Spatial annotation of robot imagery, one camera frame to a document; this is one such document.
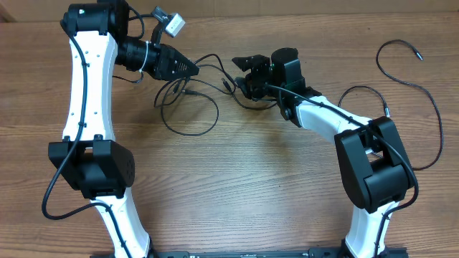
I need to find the thin black cable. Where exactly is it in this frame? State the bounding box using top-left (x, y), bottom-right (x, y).
top-left (181, 53), bottom-right (279, 111)
top-left (337, 39), bottom-right (445, 171)

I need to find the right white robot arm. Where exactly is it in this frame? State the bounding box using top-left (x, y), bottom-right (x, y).
top-left (232, 48), bottom-right (419, 257)

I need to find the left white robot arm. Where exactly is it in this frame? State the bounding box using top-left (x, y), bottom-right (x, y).
top-left (48, 1), bottom-right (199, 257)

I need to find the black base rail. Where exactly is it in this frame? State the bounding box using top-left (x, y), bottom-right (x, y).
top-left (89, 247), bottom-right (410, 258)

